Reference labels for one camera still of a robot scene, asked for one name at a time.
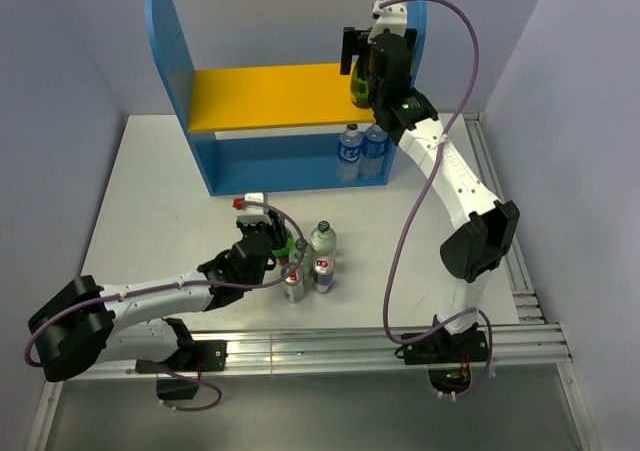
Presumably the left blue label water bottle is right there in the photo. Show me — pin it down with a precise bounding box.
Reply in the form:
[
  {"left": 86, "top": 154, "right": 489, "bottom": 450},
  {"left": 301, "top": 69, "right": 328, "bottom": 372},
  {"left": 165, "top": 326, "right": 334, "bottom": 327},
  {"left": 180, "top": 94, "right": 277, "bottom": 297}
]
[{"left": 337, "top": 124, "right": 362, "bottom": 181}]

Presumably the blue label water bottle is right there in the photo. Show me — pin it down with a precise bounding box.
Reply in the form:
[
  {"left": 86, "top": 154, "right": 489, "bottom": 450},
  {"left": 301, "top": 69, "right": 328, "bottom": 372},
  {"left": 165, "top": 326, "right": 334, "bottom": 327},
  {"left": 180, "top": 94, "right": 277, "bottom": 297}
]
[
  {"left": 360, "top": 124, "right": 388, "bottom": 179},
  {"left": 337, "top": 124, "right": 362, "bottom": 181}
]

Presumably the right blue label water bottle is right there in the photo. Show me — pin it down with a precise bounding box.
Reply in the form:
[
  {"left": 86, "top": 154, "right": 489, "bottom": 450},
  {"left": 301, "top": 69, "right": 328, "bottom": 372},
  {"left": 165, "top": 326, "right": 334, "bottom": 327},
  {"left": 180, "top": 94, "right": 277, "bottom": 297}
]
[{"left": 360, "top": 124, "right": 388, "bottom": 179}]

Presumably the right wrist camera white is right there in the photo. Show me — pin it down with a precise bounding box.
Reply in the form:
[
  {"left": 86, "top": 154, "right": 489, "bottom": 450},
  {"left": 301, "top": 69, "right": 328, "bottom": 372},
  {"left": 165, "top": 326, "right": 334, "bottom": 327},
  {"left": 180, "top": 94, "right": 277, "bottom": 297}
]
[{"left": 368, "top": 0, "right": 407, "bottom": 44}]

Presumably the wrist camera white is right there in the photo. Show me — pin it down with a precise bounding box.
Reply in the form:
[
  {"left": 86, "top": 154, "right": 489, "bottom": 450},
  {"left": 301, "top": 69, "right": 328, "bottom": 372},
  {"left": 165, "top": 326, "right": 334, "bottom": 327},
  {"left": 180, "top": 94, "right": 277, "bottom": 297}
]
[
  {"left": 232, "top": 192, "right": 271, "bottom": 225},
  {"left": 368, "top": 0, "right": 407, "bottom": 44}
]

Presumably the blue and yellow shelf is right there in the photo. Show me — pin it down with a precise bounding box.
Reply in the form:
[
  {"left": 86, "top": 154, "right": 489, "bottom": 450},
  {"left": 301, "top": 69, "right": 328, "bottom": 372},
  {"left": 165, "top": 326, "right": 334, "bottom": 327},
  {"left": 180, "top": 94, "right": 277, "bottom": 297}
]
[{"left": 144, "top": 0, "right": 395, "bottom": 196}]

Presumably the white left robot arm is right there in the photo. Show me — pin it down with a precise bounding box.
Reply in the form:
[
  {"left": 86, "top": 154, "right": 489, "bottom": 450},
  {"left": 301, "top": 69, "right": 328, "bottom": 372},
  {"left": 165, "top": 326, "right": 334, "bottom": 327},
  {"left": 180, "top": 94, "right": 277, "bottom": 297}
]
[{"left": 24, "top": 28, "right": 369, "bottom": 382}]

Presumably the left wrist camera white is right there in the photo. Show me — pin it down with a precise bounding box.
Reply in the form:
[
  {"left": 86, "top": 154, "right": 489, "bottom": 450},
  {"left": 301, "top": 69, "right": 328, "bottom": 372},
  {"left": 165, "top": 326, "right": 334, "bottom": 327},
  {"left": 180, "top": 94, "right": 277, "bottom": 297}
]
[{"left": 232, "top": 192, "right": 271, "bottom": 225}]

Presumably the aluminium rail frame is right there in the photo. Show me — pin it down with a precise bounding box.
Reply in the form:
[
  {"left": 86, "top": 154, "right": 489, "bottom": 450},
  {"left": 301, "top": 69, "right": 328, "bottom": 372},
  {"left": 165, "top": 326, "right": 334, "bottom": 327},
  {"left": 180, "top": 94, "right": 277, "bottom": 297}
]
[{"left": 37, "top": 115, "right": 602, "bottom": 450}]

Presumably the Red Bull can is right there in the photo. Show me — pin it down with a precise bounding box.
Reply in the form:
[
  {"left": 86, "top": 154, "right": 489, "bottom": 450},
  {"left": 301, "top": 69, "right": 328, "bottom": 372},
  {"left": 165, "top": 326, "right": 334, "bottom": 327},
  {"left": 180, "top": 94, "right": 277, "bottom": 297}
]
[
  {"left": 281, "top": 263, "right": 306, "bottom": 303},
  {"left": 313, "top": 255, "right": 335, "bottom": 294}
]

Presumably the green Perrier glass bottle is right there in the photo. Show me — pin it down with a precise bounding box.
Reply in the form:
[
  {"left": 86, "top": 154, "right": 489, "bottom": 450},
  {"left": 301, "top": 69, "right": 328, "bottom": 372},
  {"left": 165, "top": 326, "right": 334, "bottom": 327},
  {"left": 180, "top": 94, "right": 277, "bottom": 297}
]
[{"left": 350, "top": 56, "right": 371, "bottom": 109}]

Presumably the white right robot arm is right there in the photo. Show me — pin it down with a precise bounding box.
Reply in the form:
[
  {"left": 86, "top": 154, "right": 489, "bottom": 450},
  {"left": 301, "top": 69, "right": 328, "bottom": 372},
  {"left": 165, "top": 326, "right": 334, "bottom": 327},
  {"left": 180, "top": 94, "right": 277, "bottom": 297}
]
[{"left": 367, "top": 30, "right": 520, "bottom": 364}]

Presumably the clear glass bottle green cap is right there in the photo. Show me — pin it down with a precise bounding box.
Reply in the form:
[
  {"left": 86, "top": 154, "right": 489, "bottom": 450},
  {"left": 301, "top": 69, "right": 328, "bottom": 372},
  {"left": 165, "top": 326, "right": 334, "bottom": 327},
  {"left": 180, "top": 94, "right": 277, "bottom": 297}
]
[{"left": 310, "top": 220, "right": 337, "bottom": 259}]

